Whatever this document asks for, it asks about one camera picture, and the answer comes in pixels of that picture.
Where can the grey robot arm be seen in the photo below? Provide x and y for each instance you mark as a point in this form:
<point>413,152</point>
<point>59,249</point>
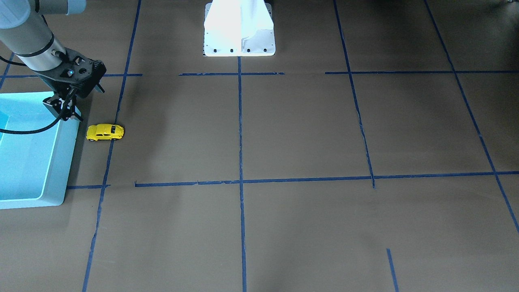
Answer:
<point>24,31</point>

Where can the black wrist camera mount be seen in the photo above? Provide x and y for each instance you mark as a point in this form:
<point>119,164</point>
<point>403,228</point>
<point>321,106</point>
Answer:
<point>76,72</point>

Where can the yellow beetle toy car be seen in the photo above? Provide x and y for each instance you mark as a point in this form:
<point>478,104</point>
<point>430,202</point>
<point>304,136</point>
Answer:
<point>105,132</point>

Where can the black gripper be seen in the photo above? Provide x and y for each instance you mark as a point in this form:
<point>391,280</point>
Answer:
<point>55,86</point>

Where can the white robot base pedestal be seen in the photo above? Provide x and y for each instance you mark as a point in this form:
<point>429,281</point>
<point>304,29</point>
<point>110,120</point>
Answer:
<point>237,28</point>

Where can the light blue plastic bin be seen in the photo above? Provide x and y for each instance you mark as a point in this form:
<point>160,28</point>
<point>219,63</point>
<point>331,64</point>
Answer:
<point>34,168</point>

